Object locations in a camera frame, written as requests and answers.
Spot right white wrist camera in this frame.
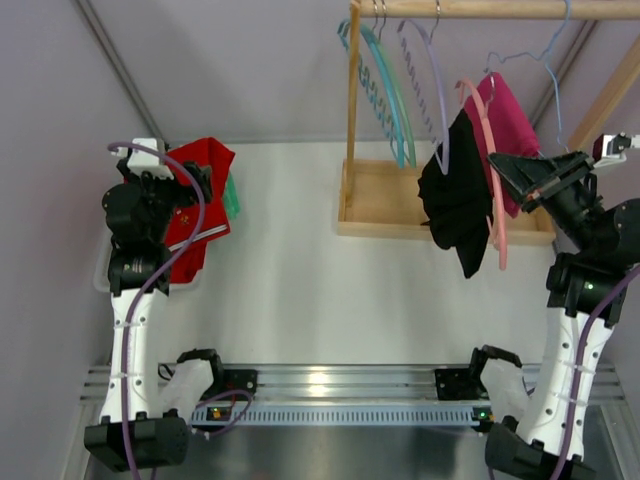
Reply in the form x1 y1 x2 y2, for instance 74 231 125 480
591 132 639 174

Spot aluminium corner profile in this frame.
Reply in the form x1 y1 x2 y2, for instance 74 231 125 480
71 0 167 142

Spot lilac hanger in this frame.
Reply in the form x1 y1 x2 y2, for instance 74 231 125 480
396 3 450 176

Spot wooden clothes rack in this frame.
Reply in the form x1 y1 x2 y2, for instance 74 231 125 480
337 1 639 240

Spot magenta trousers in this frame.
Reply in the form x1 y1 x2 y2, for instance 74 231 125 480
464 72 540 193

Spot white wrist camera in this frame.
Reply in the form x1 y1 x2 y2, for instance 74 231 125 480
127 138 174 180
591 132 639 174

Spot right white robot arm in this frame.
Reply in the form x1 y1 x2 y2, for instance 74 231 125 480
480 151 639 479

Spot red trousers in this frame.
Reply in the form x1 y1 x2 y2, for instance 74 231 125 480
159 137 237 284

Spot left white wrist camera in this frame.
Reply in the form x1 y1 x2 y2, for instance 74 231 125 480
127 138 174 180

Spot green white trousers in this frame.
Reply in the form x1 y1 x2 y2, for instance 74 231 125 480
222 173 241 221

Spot white plastic basket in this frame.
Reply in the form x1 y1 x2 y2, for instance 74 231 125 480
93 231 202 294

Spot grey cable duct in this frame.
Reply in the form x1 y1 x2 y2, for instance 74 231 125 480
191 404 491 427

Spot green hanger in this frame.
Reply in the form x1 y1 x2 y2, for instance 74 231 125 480
368 26 417 168

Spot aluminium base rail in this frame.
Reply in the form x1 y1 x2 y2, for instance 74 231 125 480
79 364 625 405

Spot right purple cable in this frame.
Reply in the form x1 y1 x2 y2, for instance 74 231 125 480
487 133 640 480

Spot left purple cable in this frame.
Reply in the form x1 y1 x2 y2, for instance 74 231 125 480
107 142 251 480

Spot pink hanger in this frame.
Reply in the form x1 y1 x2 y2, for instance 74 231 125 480
456 78 508 271

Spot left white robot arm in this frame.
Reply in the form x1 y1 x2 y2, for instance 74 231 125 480
84 160 224 479

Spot light blue hanger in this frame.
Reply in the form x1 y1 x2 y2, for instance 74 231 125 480
484 0 572 153

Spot teal hanger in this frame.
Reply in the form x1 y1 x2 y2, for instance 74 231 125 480
357 25 408 168

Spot black trousers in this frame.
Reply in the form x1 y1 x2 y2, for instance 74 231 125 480
418 110 493 279

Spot purple cable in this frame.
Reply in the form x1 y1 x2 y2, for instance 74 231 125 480
107 142 251 480
487 133 640 480

